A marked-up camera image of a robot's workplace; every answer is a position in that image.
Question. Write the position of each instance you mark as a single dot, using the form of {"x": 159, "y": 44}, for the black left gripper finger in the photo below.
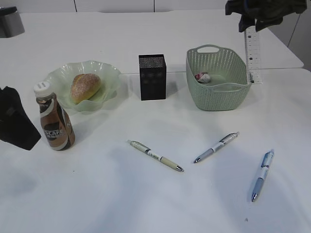
{"x": 15, "y": 126}

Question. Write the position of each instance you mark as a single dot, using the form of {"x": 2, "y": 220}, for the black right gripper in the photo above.
{"x": 268, "y": 12}

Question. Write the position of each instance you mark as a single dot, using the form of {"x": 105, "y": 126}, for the clear plastic ruler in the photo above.
{"x": 252, "y": 52}

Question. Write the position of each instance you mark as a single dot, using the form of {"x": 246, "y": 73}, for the brown Nescafe coffee bottle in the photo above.
{"x": 55, "y": 121}

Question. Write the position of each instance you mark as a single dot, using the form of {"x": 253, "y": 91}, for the grey paper ball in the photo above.
{"x": 205, "y": 81}

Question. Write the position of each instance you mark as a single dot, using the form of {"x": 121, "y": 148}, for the pink paper ball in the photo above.
{"x": 201, "y": 76}

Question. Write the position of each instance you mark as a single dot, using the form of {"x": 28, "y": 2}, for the sugared bread roll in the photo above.
{"x": 84, "y": 86}

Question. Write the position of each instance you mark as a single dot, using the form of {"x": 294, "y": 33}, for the cream white ballpoint pen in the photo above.
{"x": 139, "y": 146}

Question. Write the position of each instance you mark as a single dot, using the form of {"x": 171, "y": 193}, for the green wavy glass plate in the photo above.
{"x": 61, "y": 80}

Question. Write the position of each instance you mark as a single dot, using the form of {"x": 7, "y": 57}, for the green plastic woven basket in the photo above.
{"x": 229, "y": 82}

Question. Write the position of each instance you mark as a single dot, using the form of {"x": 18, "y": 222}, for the black square pen holder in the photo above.
{"x": 152, "y": 72}

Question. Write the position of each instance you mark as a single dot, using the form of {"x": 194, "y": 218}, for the grey white ballpoint pen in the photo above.
{"x": 224, "y": 141}

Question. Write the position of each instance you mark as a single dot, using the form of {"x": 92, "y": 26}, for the blue white ballpoint pen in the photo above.
{"x": 264, "y": 168}

